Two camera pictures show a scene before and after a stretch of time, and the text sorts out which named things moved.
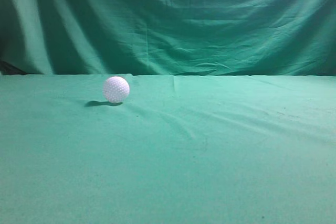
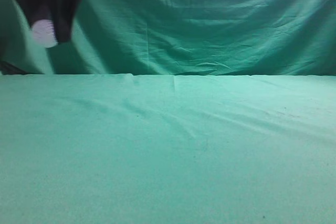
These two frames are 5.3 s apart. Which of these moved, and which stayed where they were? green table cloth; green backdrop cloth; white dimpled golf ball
Moved: white dimpled golf ball
Stayed: green table cloth; green backdrop cloth
